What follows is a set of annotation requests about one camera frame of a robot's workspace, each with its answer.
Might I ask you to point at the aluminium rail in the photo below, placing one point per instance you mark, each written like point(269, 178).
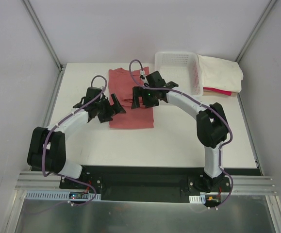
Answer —
point(243, 185)
point(46, 116)

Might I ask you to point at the white perforated plastic basket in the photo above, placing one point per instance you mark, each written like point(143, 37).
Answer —
point(181, 67)

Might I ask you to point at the front aluminium rail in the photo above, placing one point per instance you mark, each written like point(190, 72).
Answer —
point(243, 185)

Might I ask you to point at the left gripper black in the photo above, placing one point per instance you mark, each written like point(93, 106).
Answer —
point(107, 111)

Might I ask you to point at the aluminium frame post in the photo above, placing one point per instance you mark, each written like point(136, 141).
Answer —
point(263, 17)
point(40, 29)

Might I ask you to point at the left aluminium frame post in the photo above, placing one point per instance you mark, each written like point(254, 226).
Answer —
point(40, 29)

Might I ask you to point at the salmon pink t shirt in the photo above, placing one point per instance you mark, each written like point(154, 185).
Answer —
point(120, 83)

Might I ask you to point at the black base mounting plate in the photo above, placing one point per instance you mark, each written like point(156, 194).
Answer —
point(144, 184)

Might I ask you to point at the left white cable duct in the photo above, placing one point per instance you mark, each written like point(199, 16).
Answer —
point(61, 195)

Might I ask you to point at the folded cream t shirt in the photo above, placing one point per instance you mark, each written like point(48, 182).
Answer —
point(220, 74)

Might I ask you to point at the right aluminium frame post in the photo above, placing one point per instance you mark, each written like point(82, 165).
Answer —
point(263, 17)

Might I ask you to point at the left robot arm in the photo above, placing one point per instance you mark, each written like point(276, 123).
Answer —
point(47, 150)

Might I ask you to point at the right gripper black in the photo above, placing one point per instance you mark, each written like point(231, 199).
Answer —
point(141, 97)

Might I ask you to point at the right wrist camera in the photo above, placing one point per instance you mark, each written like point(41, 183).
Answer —
point(142, 74)

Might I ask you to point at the white cable duct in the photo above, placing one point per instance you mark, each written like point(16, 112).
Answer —
point(197, 199)
point(61, 195)

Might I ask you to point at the right white cable duct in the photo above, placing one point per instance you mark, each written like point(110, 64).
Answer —
point(197, 199)

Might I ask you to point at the folded tan t shirt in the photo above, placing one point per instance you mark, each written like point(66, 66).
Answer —
point(211, 93)

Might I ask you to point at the left side aluminium rail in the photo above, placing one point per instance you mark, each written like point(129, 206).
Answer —
point(46, 116)

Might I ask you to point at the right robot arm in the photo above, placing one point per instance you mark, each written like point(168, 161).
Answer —
point(212, 127)

